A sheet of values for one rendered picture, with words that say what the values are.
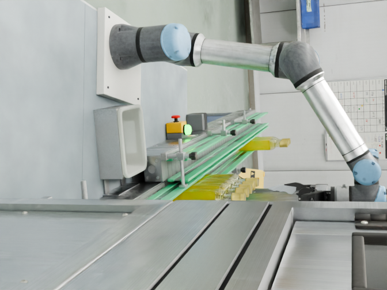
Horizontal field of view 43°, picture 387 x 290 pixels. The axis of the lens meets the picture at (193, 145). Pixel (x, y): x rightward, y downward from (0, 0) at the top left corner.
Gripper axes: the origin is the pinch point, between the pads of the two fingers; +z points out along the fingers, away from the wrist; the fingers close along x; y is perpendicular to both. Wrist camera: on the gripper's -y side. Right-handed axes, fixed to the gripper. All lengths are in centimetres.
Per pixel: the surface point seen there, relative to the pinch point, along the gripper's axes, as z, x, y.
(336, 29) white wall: -18, 144, 584
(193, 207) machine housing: -1, 15, -93
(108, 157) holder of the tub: 47, 16, -23
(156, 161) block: 38.6, 13.2, -4.6
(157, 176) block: 38.6, 8.0, -4.1
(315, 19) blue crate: 8, 150, 522
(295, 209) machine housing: -16, 14, -93
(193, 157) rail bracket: 25.0, 14.4, -4.9
